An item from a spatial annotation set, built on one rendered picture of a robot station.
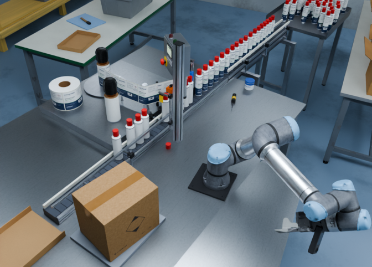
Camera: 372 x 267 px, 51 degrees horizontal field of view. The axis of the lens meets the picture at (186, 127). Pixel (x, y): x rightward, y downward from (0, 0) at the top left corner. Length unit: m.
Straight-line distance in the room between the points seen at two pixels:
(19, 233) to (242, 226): 1.09
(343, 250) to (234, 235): 1.33
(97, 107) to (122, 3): 1.66
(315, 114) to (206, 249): 2.69
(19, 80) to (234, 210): 3.42
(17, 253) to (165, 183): 0.81
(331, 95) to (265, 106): 1.97
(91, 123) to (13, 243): 0.88
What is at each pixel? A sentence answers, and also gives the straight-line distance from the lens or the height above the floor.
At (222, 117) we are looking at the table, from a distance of 2.64.
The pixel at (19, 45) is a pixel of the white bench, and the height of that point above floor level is 0.80.
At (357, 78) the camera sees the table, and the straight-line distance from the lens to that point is 3.49.
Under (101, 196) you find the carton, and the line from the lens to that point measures 1.75.
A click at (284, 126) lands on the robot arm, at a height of 1.39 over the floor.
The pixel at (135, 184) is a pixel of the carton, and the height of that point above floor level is 1.12.
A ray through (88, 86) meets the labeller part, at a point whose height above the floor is 0.89.
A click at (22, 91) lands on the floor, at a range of 4.67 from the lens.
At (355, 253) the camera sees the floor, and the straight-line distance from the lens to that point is 3.17.
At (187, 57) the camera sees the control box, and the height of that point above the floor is 1.40.
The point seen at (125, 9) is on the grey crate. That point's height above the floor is 0.90.
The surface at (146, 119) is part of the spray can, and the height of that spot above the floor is 1.03.
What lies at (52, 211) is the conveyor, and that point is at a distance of 2.07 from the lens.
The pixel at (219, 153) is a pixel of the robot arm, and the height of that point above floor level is 1.07.
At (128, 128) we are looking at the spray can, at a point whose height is 1.04.
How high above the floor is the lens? 2.42
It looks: 39 degrees down
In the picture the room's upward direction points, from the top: 2 degrees clockwise
